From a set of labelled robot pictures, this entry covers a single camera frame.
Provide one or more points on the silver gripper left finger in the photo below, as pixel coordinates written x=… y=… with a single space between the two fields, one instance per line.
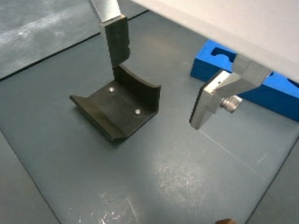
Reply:
x=113 y=27

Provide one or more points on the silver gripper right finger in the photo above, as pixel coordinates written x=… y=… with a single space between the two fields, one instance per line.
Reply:
x=219 y=93

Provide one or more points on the brown arch block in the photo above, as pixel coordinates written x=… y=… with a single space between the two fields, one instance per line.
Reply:
x=225 y=221

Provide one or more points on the blue foam shape board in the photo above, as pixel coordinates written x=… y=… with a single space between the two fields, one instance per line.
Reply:
x=277 y=94

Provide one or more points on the dark grey cradle fixture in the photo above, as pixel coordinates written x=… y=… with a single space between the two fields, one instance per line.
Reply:
x=121 y=106

